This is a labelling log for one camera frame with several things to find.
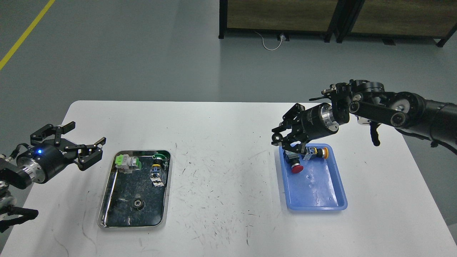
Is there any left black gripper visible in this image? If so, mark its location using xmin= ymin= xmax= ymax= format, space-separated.
xmin=16 ymin=121 xmax=106 ymax=184

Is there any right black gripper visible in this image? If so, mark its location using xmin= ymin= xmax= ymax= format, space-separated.
xmin=271 ymin=104 xmax=339 ymax=155

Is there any black gear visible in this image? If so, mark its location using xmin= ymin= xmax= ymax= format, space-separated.
xmin=132 ymin=198 xmax=145 ymax=210
xmin=271 ymin=134 xmax=283 ymax=146

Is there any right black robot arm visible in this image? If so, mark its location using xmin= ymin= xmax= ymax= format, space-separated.
xmin=271 ymin=80 xmax=457 ymax=155

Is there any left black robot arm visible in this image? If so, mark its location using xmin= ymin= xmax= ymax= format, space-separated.
xmin=0 ymin=121 xmax=106 ymax=232

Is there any blue plastic tray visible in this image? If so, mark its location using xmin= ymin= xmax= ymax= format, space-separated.
xmin=278 ymin=143 xmax=348 ymax=211

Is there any silver metal tray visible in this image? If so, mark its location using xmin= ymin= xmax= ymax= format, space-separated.
xmin=97 ymin=150 xmax=172 ymax=229

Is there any red mushroom push button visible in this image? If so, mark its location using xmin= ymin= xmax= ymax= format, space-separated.
xmin=283 ymin=150 xmax=303 ymax=174

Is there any wooden black-framed cabinet left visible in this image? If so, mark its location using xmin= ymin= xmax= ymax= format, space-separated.
xmin=218 ymin=0 xmax=346 ymax=43

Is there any wooden black-framed cabinet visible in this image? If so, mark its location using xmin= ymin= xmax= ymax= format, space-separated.
xmin=335 ymin=0 xmax=457 ymax=48
xmin=218 ymin=0 xmax=346 ymax=43

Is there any wooden black-framed cabinet right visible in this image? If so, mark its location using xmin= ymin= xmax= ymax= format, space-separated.
xmin=335 ymin=0 xmax=457 ymax=48

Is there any yellow push button switch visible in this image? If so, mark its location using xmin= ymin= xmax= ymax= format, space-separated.
xmin=302 ymin=145 xmax=330 ymax=160

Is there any green white push button switch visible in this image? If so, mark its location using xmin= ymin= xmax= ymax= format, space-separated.
xmin=114 ymin=154 xmax=142 ymax=174

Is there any green blue push button switch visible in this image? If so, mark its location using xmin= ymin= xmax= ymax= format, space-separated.
xmin=150 ymin=153 xmax=169 ymax=187

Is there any white cable on floor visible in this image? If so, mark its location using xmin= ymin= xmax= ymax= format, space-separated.
xmin=254 ymin=31 xmax=287 ymax=51

